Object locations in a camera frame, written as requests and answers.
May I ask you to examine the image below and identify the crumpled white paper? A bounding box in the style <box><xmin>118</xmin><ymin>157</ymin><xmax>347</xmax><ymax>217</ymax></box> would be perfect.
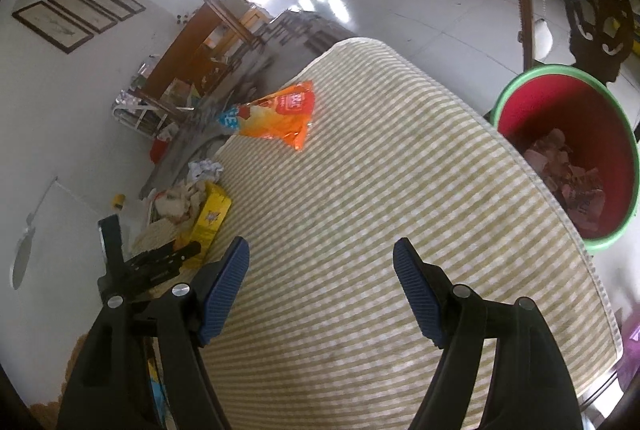
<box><xmin>187</xmin><ymin>160</ymin><xmax>224</xmax><ymax>183</ymax></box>

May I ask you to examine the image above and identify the striped beige table cloth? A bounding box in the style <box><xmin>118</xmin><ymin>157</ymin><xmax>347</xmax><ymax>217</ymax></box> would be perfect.
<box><xmin>202</xmin><ymin>37</ymin><xmax>623</xmax><ymax>430</ymax></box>

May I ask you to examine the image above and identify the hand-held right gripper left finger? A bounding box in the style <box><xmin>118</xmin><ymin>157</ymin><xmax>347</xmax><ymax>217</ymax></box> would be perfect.
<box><xmin>57</xmin><ymin>236</ymin><xmax>251</xmax><ymax>430</ymax></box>

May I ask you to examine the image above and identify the white rounded object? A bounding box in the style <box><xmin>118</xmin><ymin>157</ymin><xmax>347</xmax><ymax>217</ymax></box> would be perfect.
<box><xmin>530</xmin><ymin>17</ymin><xmax>552</xmax><ymax>60</ymax></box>

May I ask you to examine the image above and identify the yellow cardboard box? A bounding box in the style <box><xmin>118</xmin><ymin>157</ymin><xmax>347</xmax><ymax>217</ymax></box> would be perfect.
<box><xmin>180</xmin><ymin>182</ymin><xmax>233</xmax><ymax>261</ymax></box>

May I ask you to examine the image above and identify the pink snack wrapper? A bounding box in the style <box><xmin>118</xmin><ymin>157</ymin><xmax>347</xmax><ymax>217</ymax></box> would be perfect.
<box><xmin>557</xmin><ymin>180</ymin><xmax>607</xmax><ymax>231</ymax></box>

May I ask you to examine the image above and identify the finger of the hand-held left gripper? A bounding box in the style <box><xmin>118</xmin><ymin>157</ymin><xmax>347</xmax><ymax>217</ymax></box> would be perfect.
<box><xmin>167</xmin><ymin>241</ymin><xmax>203</xmax><ymax>269</ymax></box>

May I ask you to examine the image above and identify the beige crumpled cloth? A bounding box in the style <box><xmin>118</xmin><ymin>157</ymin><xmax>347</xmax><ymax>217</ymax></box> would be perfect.
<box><xmin>152</xmin><ymin>182</ymin><xmax>208</xmax><ymax>223</ymax></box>

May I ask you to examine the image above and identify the red bucket with green rim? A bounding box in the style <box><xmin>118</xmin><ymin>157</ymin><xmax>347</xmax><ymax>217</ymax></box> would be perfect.
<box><xmin>492</xmin><ymin>64</ymin><xmax>640</xmax><ymax>253</ymax></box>

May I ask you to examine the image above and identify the orange snack bag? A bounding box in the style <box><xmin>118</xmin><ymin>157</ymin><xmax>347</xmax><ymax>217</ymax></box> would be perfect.
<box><xmin>218</xmin><ymin>80</ymin><xmax>316</xmax><ymax>152</ymax></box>

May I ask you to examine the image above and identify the wooden side cabinet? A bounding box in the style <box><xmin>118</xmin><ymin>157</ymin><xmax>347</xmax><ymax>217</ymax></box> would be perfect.
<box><xmin>145</xmin><ymin>0</ymin><xmax>271</xmax><ymax>111</ymax></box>

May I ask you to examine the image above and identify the white wire rack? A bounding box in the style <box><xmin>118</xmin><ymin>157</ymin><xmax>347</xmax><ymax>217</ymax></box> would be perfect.
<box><xmin>112</xmin><ymin>90</ymin><xmax>171</xmax><ymax>141</ymax></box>

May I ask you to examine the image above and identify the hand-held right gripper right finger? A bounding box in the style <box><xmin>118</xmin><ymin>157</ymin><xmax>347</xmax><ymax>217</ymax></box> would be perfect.
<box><xmin>392</xmin><ymin>237</ymin><xmax>583</xmax><ymax>430</ymax></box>

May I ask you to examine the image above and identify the crumpled paper wad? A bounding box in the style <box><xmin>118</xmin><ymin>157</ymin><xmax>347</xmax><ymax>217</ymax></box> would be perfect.
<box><xmin>522</xmin><ymin>130</ymin><xmax>601</xmax><ymax>191</ymax></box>

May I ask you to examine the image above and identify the red plastic bag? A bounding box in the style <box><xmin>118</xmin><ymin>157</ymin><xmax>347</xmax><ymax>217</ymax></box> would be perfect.
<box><xmin>150</xmin><ymin>137</ymin><xmax>173</xmax><ymax>163</ymax></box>

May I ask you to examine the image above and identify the white long-handled swatter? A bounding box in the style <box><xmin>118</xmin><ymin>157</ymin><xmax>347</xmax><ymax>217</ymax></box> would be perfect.
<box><xmin>10</xmin><ymin>177</ymin><xmax>58</xmax><ymax>291</ymax></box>

